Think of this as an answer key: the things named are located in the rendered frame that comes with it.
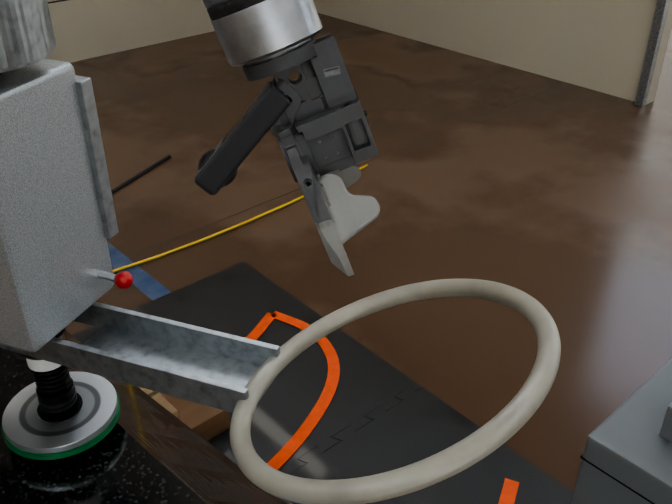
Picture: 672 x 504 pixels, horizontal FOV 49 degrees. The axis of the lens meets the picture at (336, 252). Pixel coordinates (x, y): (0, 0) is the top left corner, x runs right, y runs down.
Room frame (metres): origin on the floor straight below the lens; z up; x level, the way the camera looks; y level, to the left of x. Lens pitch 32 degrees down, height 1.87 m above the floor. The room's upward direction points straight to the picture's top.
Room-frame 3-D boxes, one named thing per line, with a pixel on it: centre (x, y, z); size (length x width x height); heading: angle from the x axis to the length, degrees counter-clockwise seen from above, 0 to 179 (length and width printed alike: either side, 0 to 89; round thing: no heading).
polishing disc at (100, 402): (1.05, 0.54, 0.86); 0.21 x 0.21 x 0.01
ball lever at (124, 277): (1.07, 0.39, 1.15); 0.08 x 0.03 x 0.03; 68
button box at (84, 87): (1.13, 0.43, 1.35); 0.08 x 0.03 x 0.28; 68
